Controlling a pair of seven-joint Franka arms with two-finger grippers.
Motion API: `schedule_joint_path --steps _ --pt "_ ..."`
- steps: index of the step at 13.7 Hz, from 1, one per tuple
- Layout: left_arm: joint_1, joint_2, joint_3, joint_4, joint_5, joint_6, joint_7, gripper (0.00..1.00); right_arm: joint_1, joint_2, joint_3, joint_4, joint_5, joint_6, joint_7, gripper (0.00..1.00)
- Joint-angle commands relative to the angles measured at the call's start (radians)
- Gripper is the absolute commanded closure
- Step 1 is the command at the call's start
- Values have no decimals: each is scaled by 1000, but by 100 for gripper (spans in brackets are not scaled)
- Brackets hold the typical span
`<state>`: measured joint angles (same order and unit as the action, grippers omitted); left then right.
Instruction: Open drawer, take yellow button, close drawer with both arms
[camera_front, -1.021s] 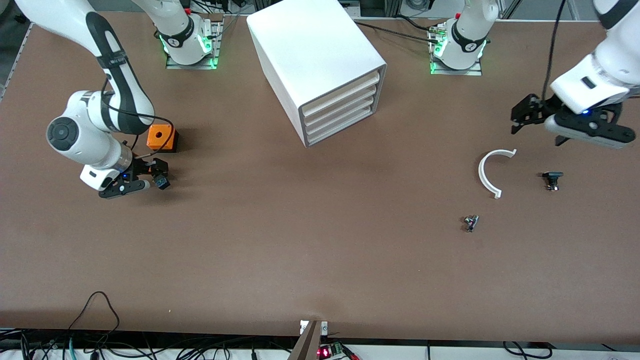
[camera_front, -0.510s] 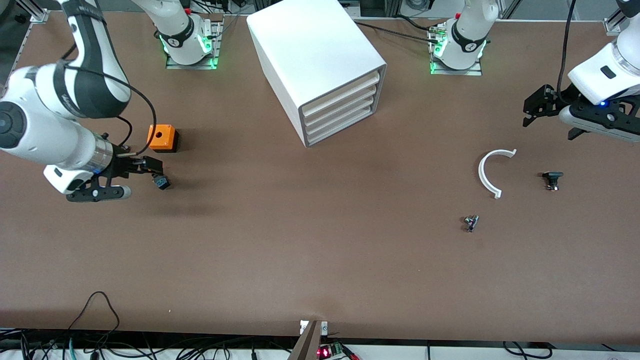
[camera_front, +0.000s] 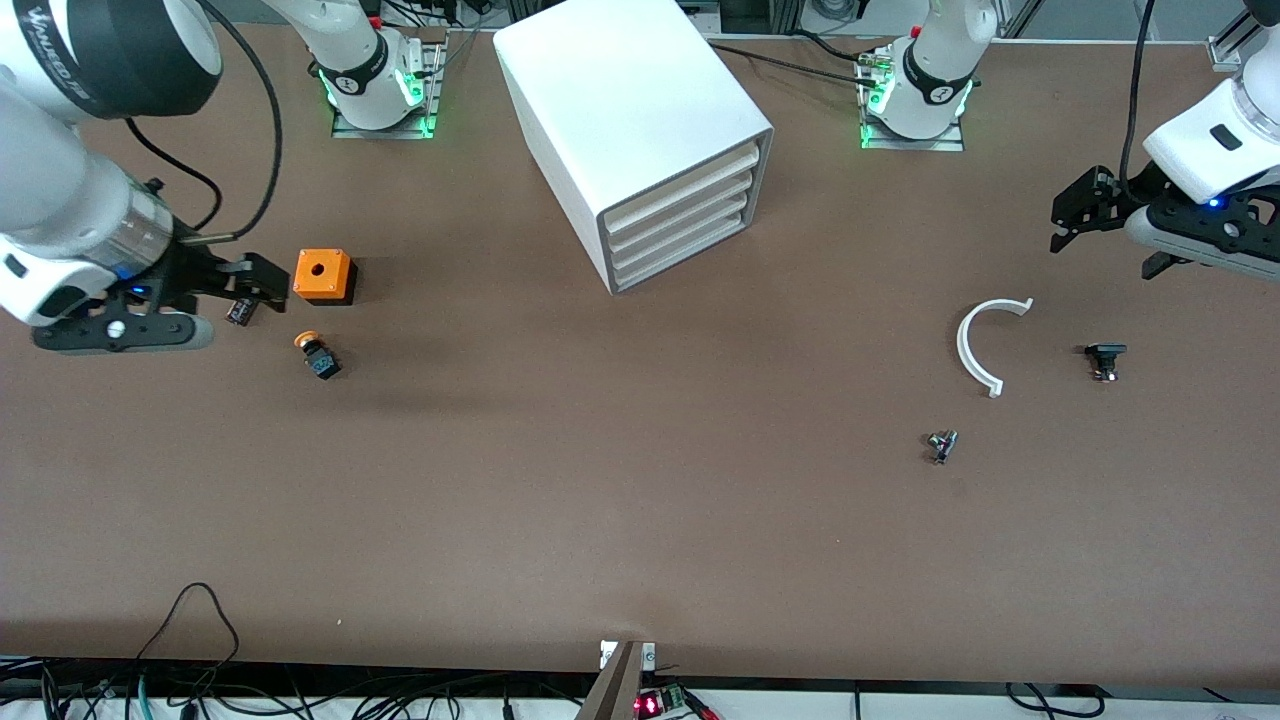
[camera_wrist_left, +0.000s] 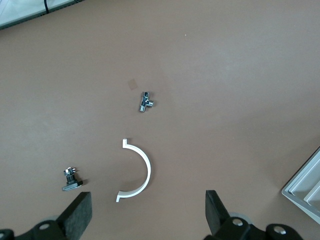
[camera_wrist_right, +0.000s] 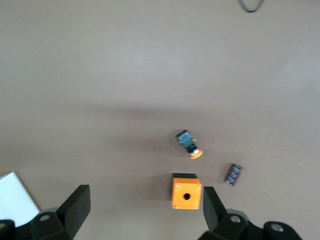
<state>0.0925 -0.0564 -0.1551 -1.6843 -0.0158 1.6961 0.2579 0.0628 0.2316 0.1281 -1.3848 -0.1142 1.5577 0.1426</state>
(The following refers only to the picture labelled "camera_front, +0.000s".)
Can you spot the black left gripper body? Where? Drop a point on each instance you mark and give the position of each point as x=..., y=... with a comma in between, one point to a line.
x=1137, y=195

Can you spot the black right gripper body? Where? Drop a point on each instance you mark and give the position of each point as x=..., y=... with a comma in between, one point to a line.
x=186, y=272

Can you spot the orange push button switch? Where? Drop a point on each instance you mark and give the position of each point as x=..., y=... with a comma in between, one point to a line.
x=320, y=358

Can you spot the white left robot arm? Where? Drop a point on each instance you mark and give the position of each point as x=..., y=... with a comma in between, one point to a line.
x=935, y=60

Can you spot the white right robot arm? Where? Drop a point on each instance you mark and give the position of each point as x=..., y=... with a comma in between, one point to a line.
x=50, y=190

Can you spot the white closed drawer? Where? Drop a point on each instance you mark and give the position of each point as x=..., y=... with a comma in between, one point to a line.
x=685, y=252
x=685, y=212
x=685, y=232

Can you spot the white drawer cabinet shell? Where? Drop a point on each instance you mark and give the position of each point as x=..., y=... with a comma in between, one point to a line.
x=620, y=100

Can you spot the small black ribbed component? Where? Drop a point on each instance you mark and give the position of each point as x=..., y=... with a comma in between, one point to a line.
x=239, y=314

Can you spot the orange box with hole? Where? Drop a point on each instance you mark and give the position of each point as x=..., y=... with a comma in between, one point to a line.
x=320, y=272

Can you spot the white curved plastic arc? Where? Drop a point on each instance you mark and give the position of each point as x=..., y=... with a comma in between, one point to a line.
x=965, y=350

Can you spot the small metal clip part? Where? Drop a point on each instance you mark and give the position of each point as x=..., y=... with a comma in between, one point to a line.
x=941, y=446

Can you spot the circuit board with red LED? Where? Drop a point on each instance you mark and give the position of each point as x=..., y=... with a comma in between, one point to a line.
x=660, y=703

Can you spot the black switch contact block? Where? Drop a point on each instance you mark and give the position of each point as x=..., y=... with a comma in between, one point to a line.
x=1105, y=356

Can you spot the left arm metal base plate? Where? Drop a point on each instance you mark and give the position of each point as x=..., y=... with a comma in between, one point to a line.
x=950, y=145

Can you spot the aluminium frame profile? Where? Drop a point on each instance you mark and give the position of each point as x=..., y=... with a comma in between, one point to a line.
x=1225, y=45

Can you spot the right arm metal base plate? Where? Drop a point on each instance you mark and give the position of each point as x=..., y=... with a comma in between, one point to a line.
x=432, y=100

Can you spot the brown camera mount bracket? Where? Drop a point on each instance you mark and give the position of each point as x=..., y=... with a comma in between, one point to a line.
x=612, y=690

